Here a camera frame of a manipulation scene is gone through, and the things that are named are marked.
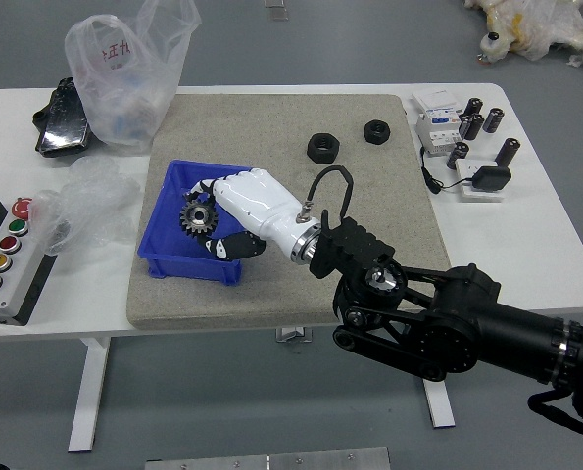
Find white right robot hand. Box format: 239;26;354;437
180;167;316;260

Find black steel gear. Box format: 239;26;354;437
178;199;219;241

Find big black hex nut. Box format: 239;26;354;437
306;132;342;165

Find blue plastic box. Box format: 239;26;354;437
137;159;257;286

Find small black hex nut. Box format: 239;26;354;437
363;118;392;145

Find grey-brown mat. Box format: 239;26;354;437
125;93;453;330

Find white table leg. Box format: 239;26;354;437
68;336;111;452
420;376;457;430

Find clear crumpled plastic bag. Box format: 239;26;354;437
33;155;143;257

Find white red-printed plastic bag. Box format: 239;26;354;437
64;0;203;157

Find white circuit breaker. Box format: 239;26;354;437
414;108;463;157

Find metal floor socket cover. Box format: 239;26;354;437
264;0;291;22

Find small white carton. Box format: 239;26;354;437
411;89;462;115

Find black glossy plastic tray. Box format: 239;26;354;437
31;76;92;158

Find white power socket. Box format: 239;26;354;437
455;159;507;203

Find black plug adapter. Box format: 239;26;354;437
471;164;512;191

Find grey metal plate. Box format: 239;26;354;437
144;446;391;470

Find plastic-wrapped plush toy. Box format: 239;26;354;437
462;0;583;79

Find metal table bracket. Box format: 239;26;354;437
274;326;315;344

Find black adapter cord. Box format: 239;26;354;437
419;146;476;195

